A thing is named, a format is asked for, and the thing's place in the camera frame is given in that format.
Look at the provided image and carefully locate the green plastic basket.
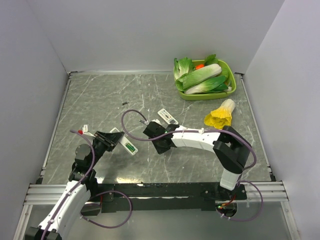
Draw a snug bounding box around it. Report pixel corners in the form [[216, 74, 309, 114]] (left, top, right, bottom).
[[175, 54, 236, 101]]

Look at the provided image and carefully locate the orange toy carrot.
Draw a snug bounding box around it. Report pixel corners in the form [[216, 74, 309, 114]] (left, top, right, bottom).
[[195, 64, 205, 70]]

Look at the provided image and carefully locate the plain white remote control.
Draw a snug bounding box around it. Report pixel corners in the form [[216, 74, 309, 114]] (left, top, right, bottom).
[[119, 135, 138, 156]]

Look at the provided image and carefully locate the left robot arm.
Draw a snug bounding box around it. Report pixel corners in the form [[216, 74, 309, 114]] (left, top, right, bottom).
[[24, 130, 125, 240]]

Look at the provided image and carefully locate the white remote with buttons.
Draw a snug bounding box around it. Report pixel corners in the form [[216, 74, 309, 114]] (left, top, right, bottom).
[[157, 108, 179, 125]]

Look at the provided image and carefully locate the aluminium frame rail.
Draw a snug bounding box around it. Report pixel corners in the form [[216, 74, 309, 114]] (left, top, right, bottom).
[[23, 182, 289, 205]]

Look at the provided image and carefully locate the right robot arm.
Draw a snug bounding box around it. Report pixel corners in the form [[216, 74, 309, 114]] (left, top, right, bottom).
[[143, 121, 251, 199]]

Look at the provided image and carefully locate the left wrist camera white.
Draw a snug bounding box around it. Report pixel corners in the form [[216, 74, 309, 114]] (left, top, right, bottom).
[[77, 124, 95, 138]]

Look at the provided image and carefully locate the green toy lettuce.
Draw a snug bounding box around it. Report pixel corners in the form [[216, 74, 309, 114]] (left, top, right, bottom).
[[173, 57, 195, 81]]

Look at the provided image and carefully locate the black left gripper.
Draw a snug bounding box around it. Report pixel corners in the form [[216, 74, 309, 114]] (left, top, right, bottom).
[[88, 130, 124, 168]]

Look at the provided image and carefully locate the green toy bok choy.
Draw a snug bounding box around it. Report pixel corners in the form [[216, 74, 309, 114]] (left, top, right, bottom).
[[184, 75, 229, 95]]

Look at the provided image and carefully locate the black base bar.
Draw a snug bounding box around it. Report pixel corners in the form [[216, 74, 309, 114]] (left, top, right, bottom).
[[81, 182, 247, 216]]

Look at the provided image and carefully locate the yellow toy cabbage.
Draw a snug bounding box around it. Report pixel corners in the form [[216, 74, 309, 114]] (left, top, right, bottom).
[[204, 99, 236, 130]]

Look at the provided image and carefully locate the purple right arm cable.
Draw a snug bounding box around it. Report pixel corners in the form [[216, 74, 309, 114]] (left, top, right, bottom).
[[120, 109, 265, 222]]

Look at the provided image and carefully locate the large green toy cabbage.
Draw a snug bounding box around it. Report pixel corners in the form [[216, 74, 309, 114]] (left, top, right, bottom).
[[182, 63, 222, 91]]

